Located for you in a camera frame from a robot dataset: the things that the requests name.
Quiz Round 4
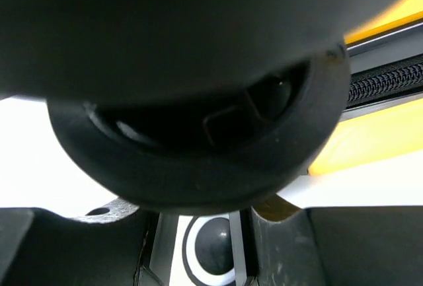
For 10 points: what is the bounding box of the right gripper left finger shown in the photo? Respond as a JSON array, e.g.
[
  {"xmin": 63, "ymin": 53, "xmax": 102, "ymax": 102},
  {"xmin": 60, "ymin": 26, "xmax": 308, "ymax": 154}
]
[{"xmin": 1, "ymin": 205, "xmax": 157, "ymax": 285}]

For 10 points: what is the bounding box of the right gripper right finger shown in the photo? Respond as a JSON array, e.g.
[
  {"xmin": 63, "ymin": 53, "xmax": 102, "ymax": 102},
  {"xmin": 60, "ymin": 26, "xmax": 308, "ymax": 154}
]
[{"xmin": 250, "ymin": 197, "xmax": 422, "ymax": 285}]

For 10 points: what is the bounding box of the yellow hard-shell suitcase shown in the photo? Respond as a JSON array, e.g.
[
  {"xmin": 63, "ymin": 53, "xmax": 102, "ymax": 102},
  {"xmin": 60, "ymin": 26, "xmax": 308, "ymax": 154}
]
[{"xmin": 0, "ymin": 0, "xmax": 423, "ymax": 283}]

